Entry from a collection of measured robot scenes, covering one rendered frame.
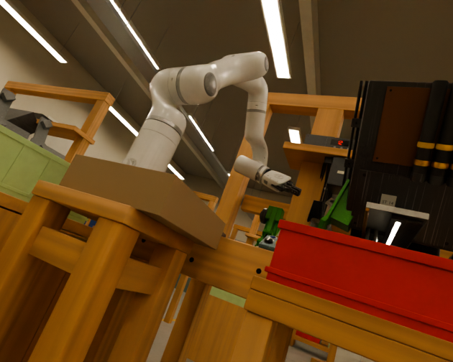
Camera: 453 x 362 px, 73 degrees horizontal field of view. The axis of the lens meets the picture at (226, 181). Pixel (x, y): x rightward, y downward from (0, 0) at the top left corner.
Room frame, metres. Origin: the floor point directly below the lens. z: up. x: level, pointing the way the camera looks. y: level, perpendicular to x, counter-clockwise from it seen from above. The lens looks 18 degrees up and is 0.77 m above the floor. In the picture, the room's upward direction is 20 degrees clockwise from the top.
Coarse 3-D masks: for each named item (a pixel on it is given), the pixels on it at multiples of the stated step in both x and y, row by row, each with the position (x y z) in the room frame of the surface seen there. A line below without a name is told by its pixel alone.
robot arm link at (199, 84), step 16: (208, 64) 0.84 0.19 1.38; (224, 64) 0.94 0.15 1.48; (240, 64) 0.98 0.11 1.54; (256, 64) 0.99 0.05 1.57; (176, 80) 0.83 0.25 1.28; (192, 80) 0.80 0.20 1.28; (208, 80) 0.80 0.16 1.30; (224, 80) 0.95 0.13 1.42; (240, 80) 1.03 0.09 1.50; (192, 96) 0.83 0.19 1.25; (208, 96) 0.83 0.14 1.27
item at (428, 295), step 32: (288, 224) 0.58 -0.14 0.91; (288, 256) 0.58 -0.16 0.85; (320, 256) 0.55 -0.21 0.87; (352, 256) 0.52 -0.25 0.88; (384, 256) 0.50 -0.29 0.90; (416, 256) 0.48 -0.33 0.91; (320, 288) 0.54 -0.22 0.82; (352, 288) 0.52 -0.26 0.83; (384, 288) 0.50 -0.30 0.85; (416, 288) 0.48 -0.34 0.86; (448, 288) 0.46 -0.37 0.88; (416, 320) 0.47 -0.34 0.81; (448, 320) 0.45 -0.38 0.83
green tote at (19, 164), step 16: (0, 128) 0.85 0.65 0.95; (0, 144) 0.87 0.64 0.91; (16, 144) 0.90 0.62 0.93; (32, 144) 0.93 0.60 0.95; (0, 160) 0.89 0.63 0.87; (16, 160) 0.91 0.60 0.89; (32, 160) 0.95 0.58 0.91; (48, 160) 0.98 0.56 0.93; (64, 160) 1.01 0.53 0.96; (0, 176) 0.91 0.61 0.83; (16, 176) 0.94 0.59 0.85; (32, 176) 0.97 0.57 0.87; (48, 176) 1.00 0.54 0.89; (16, 192) 0.96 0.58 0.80
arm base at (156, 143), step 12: (156, 120) 0.82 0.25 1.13; (144, 132) 0.82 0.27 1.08; (156, 132) 0.82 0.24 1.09; (168, 132) 0.83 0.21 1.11; (132, 144) 0.84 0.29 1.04; (144, 144) 0.82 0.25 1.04; (156, 144) 0.82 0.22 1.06; (168, 144) 0.83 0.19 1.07; (132, 156) 0.82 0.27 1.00; (144, 156) 0.81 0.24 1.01; (156, 156) 0.82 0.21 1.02; (168, 156) 0.85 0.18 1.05; (156, 168) 0.83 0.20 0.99
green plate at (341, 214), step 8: (344, 184) 1.04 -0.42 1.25; (344, 192) 1.05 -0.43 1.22; (336, 200) 1.05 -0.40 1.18; (344, 200) 1.05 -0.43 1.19; (336, 208) 1.06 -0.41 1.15; (344, 208) 1.05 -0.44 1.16; (328, 216) 1.06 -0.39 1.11; (336, 216) 1.06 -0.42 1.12; (344, 216) 1.04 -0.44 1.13; (352, 216) 1.03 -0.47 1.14; (328, 224) 1.11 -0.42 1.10; (336, 224) 1.11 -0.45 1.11; (344, 224) 1.04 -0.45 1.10
